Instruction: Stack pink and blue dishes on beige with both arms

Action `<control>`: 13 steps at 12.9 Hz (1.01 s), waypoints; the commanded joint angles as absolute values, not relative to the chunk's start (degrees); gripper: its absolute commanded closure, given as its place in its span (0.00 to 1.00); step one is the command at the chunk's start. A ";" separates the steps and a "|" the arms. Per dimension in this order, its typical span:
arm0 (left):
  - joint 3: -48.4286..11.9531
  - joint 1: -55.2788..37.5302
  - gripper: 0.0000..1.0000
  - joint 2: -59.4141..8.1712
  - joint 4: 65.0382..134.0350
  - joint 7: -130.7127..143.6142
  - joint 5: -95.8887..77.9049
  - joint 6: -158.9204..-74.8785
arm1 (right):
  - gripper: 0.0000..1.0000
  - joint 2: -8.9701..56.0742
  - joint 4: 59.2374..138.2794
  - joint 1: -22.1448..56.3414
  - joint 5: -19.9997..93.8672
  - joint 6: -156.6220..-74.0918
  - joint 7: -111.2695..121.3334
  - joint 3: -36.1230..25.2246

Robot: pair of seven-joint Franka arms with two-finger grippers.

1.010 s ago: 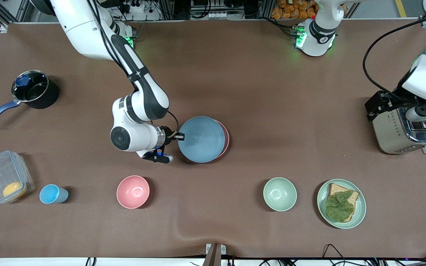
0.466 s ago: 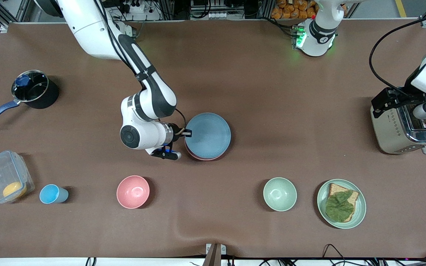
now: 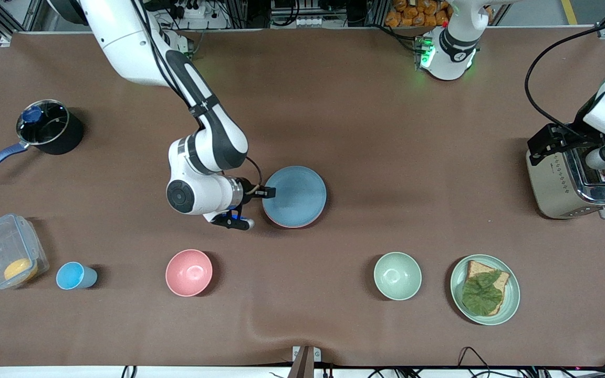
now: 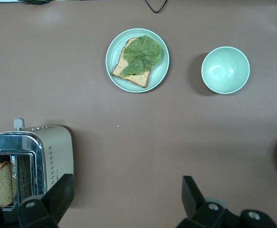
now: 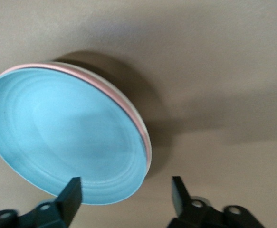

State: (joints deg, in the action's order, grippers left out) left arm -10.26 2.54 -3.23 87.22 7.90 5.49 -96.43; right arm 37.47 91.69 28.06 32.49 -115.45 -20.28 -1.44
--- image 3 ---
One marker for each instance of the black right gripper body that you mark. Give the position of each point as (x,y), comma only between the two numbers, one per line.
(250,188)

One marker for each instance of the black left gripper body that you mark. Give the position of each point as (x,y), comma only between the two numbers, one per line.
(571,137)

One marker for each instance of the blue plate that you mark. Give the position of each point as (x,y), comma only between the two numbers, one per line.
(297,195)

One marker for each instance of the pink plate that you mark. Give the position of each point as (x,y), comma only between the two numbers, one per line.
(294,226)

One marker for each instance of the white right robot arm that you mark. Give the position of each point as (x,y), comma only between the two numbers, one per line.
(124,42)

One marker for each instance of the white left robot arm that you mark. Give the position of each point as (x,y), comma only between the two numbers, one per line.
(452,52)

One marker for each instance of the beige and chrome toaster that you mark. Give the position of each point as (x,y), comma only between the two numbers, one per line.
(554,184)

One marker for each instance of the brown table cloth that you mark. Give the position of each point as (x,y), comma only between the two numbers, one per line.
(302,105)

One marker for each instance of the pink bowl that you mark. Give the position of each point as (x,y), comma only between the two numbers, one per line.
(188,273)

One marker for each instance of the bread slice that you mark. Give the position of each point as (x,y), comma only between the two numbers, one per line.
(478,268)

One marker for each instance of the green plate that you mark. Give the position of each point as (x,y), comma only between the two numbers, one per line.
(512,294)

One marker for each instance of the green lettuce leaf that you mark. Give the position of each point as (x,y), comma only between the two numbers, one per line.
(482,295)

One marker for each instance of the green bowl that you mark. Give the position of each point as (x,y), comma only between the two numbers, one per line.
(397,276)

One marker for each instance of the white power strip with plugs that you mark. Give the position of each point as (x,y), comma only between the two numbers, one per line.
(195,9)

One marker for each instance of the blue cup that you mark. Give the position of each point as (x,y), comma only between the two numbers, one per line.
(71,275)

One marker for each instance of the glass lid with blue knob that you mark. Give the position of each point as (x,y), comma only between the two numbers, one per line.
(50,128)

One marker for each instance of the yellow round fruit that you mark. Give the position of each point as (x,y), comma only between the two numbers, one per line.
(20,271)

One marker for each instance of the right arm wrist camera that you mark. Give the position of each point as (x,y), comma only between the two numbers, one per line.
(231,221)

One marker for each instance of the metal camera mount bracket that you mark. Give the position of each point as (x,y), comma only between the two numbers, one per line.
(306,359)

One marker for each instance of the aluminium frame profile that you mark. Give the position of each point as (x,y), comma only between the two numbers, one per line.
(32,16)

